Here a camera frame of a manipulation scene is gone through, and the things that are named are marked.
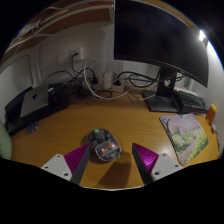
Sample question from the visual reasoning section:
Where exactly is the white power strip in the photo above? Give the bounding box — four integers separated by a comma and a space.
111, 83, 125, 94

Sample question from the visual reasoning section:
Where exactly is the white cable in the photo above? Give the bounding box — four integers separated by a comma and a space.
83, 58, 134, 101

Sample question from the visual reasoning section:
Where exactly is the white charger block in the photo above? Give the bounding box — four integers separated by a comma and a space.
102, 71, 114, 89

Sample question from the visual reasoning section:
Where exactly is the orange bottle with yellow lid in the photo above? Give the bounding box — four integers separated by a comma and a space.
205, 103, 218, 126

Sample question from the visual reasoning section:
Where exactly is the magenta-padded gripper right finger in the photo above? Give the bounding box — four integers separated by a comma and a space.
131, 142, 184, 185

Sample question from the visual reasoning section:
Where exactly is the black curved monitor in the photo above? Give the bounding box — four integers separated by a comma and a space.
113, 0, 210, 113

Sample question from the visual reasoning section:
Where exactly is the white wall outlet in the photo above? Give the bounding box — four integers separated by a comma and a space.
68, 47, 84, 61

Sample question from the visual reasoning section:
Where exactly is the transparent computer mouse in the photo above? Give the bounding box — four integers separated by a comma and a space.
87, 128, 122, 163

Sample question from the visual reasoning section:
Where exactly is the silver mini computer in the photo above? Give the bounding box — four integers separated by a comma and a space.
19, 87, 51, 118

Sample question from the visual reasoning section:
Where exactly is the wooden wall shelf unit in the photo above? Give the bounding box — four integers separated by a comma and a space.
6, 0, 115, 58

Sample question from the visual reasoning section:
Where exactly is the black keyboard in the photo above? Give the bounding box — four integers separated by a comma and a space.
173, 87, 209, 114

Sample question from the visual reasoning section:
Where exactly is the cherry blossom print mouse pad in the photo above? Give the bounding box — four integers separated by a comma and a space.
159, 113, 210, 167

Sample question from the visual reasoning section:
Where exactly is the pale green object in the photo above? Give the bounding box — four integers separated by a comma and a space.
0, 121, 13, 160

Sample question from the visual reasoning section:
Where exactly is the black box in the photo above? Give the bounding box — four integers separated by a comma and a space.
3, 84, 72, 136

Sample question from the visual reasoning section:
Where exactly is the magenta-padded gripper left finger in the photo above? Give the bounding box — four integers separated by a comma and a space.
40, 143, 92, 185

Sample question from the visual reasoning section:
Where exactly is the black cable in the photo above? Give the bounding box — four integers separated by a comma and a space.
116, 70, 164, 89

